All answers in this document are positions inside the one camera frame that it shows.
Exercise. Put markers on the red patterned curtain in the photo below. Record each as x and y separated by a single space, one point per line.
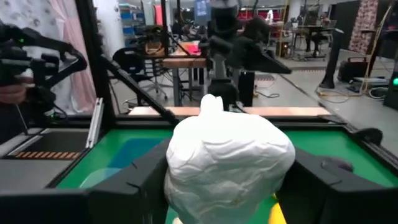
363 25

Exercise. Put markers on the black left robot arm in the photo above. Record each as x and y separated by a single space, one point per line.
224 18

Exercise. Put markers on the black frame clamp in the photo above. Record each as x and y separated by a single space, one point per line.
370 136

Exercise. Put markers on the person's hand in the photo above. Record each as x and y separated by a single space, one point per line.
12 91

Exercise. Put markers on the wooden workbench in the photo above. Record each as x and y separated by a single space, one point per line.
183 62

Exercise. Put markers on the person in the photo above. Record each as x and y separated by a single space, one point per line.
326 20

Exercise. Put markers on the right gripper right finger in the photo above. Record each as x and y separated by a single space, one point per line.
326 205

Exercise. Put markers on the black equipment case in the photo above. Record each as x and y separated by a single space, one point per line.
353 70

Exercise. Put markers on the black rig post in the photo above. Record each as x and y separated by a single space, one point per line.
93 62

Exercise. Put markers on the white garlic bulb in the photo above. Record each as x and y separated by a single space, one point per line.
224 155

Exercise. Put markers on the yellow lemon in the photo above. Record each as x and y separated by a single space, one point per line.
276 216

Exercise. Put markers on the black device with green light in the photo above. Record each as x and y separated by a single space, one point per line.
392 93

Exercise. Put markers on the blue storage shelf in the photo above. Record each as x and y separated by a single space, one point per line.
127 15

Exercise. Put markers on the distant desk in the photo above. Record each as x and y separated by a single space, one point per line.
311 29

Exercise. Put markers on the white patterned cloth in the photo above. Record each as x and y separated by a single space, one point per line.
31 12

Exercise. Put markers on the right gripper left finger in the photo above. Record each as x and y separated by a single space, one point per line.
130 199

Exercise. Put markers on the black office chair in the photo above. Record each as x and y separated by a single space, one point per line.
130 60

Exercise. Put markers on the aluminium extrusion bracket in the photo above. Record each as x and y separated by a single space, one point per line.
94 124

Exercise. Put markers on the pink curtain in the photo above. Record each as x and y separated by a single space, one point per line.
77 34

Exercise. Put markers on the black diagonal rig brace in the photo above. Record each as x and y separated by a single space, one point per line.
140 90

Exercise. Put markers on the blue screen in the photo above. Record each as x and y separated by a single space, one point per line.
202 11

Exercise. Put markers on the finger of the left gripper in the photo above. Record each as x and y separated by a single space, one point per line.
270 63

